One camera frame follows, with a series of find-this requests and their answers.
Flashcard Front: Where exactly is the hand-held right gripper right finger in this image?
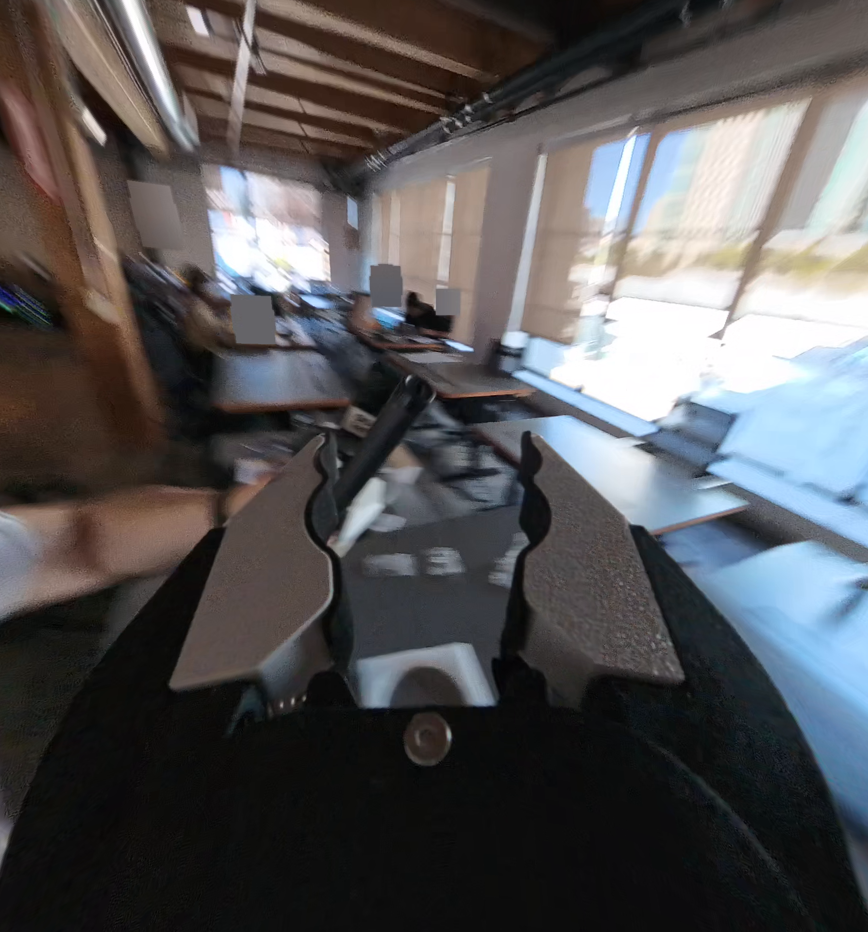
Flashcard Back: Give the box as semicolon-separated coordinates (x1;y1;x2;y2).
497;428;687;710

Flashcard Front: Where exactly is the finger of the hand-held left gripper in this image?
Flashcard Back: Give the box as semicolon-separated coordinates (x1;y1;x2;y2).
330;465;409;557

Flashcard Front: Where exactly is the beige window blind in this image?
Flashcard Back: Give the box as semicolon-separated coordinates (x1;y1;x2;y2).
379;168;493;292
523;143;638;342

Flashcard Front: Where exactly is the metal ceiling duct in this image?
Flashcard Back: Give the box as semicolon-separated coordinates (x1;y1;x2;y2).
102;0;201;153

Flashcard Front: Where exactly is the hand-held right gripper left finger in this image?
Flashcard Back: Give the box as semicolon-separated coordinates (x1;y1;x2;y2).
169;431;360;716

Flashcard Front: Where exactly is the black electric screwdriver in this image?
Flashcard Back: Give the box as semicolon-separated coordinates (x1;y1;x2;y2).
331;379;438;511

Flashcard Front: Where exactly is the computer monitor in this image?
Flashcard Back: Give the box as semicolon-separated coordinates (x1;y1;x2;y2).
0;282;56;331

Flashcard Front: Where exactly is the person's left forearm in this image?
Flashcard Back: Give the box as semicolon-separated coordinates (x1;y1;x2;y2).
15;484;280;609

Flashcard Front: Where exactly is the grey office table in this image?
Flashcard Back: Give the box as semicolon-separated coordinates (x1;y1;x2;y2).
389;348;535;400
212;348;353;415
474;415;751;536

